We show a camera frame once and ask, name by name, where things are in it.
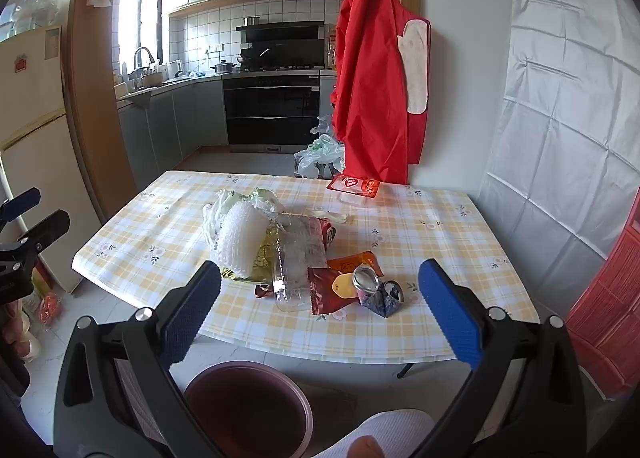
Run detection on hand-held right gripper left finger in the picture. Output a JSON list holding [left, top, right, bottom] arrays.
[[52, 261, 236, 458]]

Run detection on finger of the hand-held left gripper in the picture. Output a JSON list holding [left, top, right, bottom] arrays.
[[0, 188, 42, 229], [15, 209, 71, 259]]

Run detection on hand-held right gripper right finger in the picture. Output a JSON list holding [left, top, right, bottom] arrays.
[[415, 258, 588, 458]]

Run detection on brown round bin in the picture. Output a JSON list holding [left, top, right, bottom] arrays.
[[184, 360, 315, 458]]

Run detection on clear tray with red label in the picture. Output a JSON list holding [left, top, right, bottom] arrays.
[[326, 174, 381, 206]]

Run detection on person's left hand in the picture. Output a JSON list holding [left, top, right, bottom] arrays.
[[0, 301, 23, 346]]

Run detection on orange plastic bag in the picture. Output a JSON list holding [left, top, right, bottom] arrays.
[[37, 291, 63, 326]]

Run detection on cream refrigerator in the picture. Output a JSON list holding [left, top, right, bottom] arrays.
[[0, 26, 108, 294]]

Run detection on crushed dark blue can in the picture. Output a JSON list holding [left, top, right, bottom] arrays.
[[361, 279, 405, 319]]

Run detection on crushed silver can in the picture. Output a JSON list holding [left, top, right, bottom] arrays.
[[352, 265, 381, 301]]

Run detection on white foam net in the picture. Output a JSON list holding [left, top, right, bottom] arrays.
[[210, 203, 273, 279]]

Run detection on white plastic bag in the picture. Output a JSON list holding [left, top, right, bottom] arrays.
[[202, 191, 236, 244]]

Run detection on orange snack packet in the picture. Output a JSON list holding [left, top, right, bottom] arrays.
[[327, 251, 384, 279]]

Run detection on clear plastic bottle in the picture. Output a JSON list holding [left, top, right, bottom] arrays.
[[274, 215, 328, 313]]

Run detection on red snack wrapper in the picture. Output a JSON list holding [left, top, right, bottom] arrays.
[[307, 267, 361, 315]]

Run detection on person's leg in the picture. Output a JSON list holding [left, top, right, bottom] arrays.
[[312, 408, 436, 458]]

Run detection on green printed plastic bag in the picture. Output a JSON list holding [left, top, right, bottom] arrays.
[[235, 187, 286, 216]]

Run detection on cream plastic wrapper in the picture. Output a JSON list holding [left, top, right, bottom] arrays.
[[305, 207, 353, 225]]

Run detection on red plastic crate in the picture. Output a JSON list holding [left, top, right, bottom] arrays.
[[565, 198, 640, 399]]

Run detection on grey lower cabinets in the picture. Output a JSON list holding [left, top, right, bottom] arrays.
[[117, 76, 228, 184]]

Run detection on steel kitchen faucet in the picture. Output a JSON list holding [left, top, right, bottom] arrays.
[[132, 47, 156, 76]]

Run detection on pack of clear plastic bottles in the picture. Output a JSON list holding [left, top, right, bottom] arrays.
[[0, 0, 61, 39]]

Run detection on heap of plastic bags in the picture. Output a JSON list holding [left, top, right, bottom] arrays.
[[294, 115, 346, 179]]

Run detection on kitchen window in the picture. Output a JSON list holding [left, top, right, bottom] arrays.
[[119, 0, 163, 74]]

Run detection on black built-in oven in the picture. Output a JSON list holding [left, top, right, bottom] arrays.
[[222, 69, 322, 146]]

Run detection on red apron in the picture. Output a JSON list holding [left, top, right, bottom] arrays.
[[330, 0, 432, 184]]

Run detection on white creased sheet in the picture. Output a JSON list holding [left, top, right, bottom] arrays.
[[477, 0, 640, 259]]

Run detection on black range hood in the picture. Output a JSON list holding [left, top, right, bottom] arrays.
[[236, 21, 326, 72]]

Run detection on wooden door frame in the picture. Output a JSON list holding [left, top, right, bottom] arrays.
[[62, 0, 141, 224]]

